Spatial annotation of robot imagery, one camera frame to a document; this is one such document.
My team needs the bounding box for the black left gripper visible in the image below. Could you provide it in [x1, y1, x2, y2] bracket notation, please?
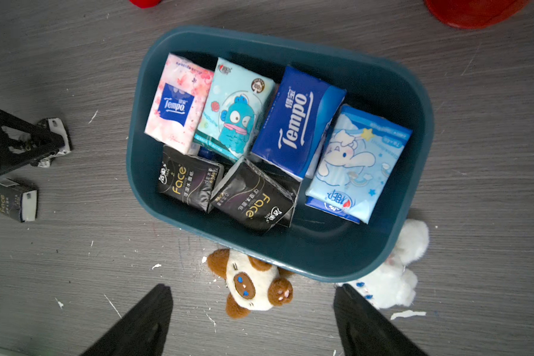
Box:
[0, 109, 56, 176]

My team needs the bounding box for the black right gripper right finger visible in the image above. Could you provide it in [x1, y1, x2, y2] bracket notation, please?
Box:
[333, 285, 425, 356]

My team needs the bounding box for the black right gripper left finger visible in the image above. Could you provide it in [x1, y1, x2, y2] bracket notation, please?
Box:
[83, 283, 174, 356]

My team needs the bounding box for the black packet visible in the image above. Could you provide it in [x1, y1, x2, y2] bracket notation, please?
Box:
[0, 178, 39, 223]
[157, 145, 225, 213]
[28, 118, 72, 169]
[211, 157, 295, 233]

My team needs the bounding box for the black packet front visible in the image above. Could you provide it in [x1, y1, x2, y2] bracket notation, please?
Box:
[28, 118, 72, 169]

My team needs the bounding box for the light blue tissue pack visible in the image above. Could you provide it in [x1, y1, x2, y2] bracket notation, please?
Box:
[306, 105, 412, 224]

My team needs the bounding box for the pink Tempo tissue pack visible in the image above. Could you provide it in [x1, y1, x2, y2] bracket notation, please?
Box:
[144, 53, 214, 154]

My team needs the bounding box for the dark blue Tempo tissue pack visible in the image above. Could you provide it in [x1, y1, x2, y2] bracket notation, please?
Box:
[252, 66, 347, 180]

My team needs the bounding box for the teal monster tissue pack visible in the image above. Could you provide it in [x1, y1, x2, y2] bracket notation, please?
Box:
[194, 57, 277, 162]

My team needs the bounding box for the teal storage box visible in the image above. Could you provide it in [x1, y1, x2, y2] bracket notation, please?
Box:
[126, 26, 434, 283]

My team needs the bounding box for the white plush toy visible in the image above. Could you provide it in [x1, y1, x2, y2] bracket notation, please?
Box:
[347, 219, 430, 309]

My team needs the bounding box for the brown white plush dog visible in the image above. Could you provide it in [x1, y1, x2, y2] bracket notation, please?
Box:
[206, 249, 294, 319]

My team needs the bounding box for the red plush apple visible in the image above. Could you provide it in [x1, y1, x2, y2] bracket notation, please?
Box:
[129, 0, 162, 9]

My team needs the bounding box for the red cup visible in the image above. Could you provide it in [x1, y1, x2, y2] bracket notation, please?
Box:
[424, 0, 530, 30]

